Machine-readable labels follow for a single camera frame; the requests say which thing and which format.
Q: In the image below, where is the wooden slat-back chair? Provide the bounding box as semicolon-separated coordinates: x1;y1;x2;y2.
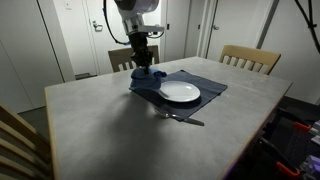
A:
218;44;282;76
0;102;54;180
107;44;160;74

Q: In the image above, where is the large silver door lever handle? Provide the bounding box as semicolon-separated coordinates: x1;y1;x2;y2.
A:
91;20;104;33

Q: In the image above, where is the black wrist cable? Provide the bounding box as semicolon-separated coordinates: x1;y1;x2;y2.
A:
102;0;131;46

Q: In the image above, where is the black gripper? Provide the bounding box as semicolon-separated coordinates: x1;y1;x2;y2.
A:
128;32;154;75

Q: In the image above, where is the white round plate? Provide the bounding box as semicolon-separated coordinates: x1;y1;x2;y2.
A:
159;80;202;103

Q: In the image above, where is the metal spoon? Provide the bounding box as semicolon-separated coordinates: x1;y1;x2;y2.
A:
153;106;205;127

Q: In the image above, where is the blue microfibre towel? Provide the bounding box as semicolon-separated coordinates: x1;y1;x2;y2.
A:
129;67;168;91

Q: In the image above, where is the white door with small handle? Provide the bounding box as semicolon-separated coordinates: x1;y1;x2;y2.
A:
206;0;269;63

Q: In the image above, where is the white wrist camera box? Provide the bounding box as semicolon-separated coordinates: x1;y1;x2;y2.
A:
128;23;166;37

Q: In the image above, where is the white door with lever handle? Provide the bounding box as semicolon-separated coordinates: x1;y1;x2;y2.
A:
83;0;145;76

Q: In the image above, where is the dark blue placemat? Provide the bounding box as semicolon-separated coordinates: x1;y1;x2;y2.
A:
131;69;229;122

